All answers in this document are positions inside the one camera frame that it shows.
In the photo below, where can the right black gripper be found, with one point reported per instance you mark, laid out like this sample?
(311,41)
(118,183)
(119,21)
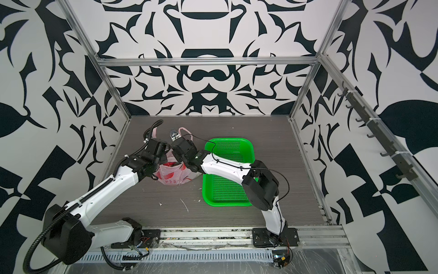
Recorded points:
(174,153)

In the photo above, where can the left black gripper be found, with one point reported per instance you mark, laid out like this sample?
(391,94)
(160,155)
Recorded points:
(164,161)

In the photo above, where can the pink plastic bag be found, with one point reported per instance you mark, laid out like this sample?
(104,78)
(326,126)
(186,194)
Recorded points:
(174,172)

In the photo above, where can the green plastic basket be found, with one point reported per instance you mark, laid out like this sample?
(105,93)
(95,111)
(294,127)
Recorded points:
(220,189)

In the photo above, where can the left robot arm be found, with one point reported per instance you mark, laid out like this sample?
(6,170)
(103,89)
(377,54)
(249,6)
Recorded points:
(70,233)

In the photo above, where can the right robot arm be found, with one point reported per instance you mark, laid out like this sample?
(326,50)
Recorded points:
(259,183)

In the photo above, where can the small circuit board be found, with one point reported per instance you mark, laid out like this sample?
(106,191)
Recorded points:
(281,258)

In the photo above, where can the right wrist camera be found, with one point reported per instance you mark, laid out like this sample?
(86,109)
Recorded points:
(174,135)

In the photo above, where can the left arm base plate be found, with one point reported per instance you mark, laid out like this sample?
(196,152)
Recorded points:
(147,238)

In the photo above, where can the white slotted cable duct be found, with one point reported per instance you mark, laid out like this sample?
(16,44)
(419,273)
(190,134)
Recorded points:
(192,256)

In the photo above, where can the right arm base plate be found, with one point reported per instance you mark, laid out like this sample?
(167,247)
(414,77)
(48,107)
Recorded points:
(262,238)

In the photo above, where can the black wall hook rail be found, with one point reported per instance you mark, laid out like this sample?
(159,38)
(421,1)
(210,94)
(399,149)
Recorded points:
(381,133)

